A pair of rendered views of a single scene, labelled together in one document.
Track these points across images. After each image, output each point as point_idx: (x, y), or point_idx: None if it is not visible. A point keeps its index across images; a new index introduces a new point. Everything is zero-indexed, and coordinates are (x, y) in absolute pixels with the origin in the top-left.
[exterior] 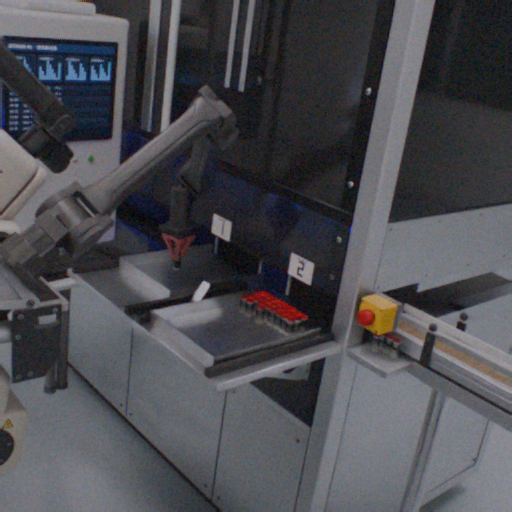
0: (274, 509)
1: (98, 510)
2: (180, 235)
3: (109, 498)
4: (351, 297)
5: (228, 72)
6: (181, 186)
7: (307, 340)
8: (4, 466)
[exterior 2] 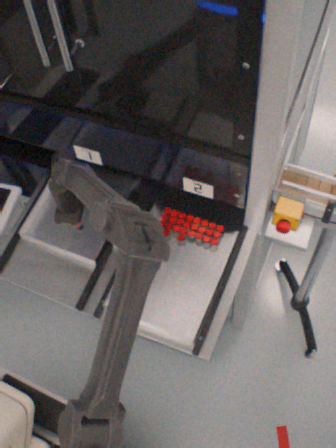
0: None
1: (83, 335)
2: (79, 220)
3: (82, 320)
4: (261, 208)
5: (44, 53)
6: (59, 187)
7: (236, 253)
8: None
